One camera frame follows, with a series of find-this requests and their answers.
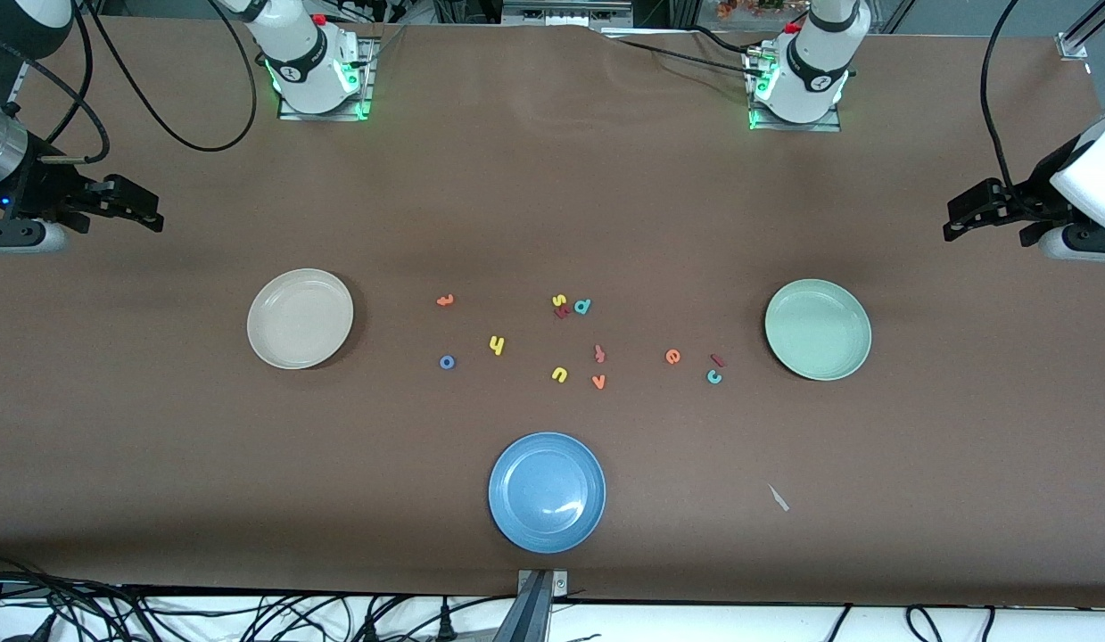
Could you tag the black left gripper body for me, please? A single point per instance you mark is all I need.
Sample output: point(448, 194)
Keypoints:
point(1026, 199)

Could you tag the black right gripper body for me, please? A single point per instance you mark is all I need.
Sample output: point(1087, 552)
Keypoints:
point(45, 189)

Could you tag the yellow foam letter h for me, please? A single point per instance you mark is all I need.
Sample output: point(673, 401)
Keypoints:
point(496, 348)

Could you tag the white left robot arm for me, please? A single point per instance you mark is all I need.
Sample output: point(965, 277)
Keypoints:
point(815, 71)

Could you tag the green round plate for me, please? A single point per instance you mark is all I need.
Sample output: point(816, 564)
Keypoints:
point(818, 329)

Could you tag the beige round plate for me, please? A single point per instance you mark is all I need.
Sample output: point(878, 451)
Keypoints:
point(300, 318)

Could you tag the orange flower bunch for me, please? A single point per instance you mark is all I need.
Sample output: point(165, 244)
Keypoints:
point(748, 7)

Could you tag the small white paper scrap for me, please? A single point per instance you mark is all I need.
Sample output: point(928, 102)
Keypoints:
point(778, 497)

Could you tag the brown table cover sheet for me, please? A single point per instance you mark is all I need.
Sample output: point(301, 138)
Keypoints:
point(552, 178)

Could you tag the grey metal box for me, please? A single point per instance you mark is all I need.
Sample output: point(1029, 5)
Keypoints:
point(565, 13)

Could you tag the black power plug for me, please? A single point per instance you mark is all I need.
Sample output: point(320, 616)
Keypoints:
point(369, 629)
point(445, 624)

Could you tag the blue round plate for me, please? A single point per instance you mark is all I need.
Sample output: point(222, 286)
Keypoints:
point(547, 492)

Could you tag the aluminium frame profile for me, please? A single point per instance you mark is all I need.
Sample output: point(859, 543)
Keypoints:
point(1074, 43)

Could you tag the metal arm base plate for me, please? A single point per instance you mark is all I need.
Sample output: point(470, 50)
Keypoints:
point(793, 127)
point(368, 80)

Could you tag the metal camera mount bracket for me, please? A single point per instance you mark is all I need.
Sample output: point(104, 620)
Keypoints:
point(534, 615)

